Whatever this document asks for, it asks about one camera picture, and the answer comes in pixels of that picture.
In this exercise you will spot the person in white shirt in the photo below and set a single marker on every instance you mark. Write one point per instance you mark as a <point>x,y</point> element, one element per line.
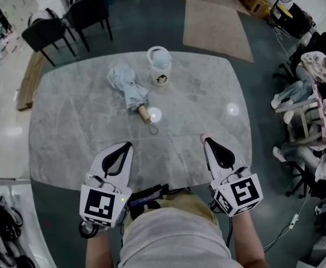
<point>174,239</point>

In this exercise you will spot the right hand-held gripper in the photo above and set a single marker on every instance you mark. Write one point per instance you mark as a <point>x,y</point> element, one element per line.
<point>241,194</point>

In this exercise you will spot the black waist-mounted device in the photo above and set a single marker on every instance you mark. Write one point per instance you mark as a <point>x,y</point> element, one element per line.
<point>149,195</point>

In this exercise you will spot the brown wooden board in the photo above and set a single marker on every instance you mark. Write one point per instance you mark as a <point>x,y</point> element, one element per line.
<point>29,85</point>

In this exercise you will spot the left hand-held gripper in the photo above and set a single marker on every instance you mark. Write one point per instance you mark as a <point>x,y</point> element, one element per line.
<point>100,204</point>

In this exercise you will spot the pile of black white equipment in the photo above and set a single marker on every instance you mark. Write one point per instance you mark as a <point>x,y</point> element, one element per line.
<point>4,230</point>

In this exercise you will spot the small white table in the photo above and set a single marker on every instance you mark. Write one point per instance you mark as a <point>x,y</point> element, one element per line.
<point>299,106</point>

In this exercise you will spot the person's left forearm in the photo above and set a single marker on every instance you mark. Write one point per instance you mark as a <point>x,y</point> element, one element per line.
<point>98,250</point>

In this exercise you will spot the person's right forearm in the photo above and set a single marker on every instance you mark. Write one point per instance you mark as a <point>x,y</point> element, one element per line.
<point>248,241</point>

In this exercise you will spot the light blue folded umbrella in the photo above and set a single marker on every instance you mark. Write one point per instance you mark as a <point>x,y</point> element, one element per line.
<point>131,93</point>

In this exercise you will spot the person's khaki trousers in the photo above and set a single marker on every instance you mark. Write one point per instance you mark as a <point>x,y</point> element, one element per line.
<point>193,202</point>

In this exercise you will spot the white cartoon water bottle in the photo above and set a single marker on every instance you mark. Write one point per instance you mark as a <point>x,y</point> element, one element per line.
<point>160,74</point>

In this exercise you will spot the dark upholstered chair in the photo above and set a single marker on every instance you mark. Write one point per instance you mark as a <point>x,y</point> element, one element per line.
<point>87,14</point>
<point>44,36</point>

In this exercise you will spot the black office chair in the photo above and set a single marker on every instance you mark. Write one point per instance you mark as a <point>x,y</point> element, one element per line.
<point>301,177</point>
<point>316,42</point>

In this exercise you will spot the white cabinet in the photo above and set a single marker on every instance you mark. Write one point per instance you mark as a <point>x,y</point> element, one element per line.
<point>18,4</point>

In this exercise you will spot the yellow-lidded black bin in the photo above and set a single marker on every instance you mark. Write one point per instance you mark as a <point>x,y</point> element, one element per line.
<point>281,13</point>

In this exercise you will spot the black boxy appliance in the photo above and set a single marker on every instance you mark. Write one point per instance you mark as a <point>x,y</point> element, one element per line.
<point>301,19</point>

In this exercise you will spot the white power strip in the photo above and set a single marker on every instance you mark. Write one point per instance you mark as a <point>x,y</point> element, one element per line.
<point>293,221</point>

